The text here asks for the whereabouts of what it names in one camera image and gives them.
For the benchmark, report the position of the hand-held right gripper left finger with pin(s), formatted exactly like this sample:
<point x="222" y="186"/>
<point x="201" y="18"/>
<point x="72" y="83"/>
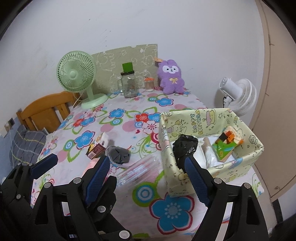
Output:
<point x="98" y="178"/>

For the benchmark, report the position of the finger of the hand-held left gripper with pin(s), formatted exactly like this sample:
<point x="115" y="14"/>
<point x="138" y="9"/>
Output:
<point x="45" y="162"/>
<point x="108" y="192"/>

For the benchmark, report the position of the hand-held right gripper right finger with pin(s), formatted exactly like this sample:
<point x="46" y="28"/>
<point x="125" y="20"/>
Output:
<point x="196" y="178"/>

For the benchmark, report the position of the white plastic packet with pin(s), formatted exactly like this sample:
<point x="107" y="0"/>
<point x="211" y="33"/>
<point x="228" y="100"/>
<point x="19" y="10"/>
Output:
<point x="211" y="155"/>

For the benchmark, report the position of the black plastic bag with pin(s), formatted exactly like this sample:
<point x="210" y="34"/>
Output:
<point x="185" y="144"/>

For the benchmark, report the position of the green orange snack box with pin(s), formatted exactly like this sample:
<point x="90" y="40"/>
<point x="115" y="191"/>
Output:
<point x="223" y="148"/>

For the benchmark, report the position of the yellow printed paper box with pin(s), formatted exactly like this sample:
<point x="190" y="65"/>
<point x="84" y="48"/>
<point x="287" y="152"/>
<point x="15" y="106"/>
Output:
<point x="198" y="120"/>

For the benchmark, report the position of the grey plaid cloth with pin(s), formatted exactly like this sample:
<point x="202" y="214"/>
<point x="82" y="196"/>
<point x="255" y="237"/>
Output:
<point x="27" y="141"/>

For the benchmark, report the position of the small brown white carton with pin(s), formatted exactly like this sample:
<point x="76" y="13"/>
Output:
<point x="97" y="148"/>

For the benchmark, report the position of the grey sock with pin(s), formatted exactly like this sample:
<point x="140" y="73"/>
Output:
<point x="119" y="155"/>

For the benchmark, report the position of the clear pink plastic pouch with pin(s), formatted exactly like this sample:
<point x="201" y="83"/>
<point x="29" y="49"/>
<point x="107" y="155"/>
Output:
<point x="138" y="170"/>

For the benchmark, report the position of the wooden chair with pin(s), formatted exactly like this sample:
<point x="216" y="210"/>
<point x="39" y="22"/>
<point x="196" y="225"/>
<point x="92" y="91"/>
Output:
<point x="46" y="104"/>

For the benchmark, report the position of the floral tablecloth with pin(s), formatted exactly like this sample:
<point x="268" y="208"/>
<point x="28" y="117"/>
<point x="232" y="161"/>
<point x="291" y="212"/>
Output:
<point x="129" y="115"/>

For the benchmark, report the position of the green desk fan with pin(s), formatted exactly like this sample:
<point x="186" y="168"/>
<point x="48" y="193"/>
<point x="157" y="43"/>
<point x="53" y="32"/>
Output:
<point x="72" y="74"/>

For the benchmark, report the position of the white clip fan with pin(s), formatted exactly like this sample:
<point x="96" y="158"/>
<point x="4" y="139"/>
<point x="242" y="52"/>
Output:
<point x="245" y="97"/>

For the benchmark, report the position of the glass jar with green lid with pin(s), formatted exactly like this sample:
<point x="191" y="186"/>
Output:
<point x="130" y="87"/>

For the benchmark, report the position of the purple plush bunny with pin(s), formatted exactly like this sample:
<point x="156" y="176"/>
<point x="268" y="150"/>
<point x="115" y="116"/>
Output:
<point x="171" y="81"/>

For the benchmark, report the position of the small jar with orange lid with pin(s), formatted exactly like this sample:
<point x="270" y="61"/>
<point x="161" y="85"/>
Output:
<point x="149" y="85"/>

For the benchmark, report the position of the beige door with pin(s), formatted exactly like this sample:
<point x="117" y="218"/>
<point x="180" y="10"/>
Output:
<point x="282" y="104"/>

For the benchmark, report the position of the green printed backing board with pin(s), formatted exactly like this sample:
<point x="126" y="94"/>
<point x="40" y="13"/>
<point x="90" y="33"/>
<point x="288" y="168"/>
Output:
<point x="115" y="58"/>

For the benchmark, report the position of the wall socket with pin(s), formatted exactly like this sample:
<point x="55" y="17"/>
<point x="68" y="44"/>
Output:
<point x="10" y="121"/>

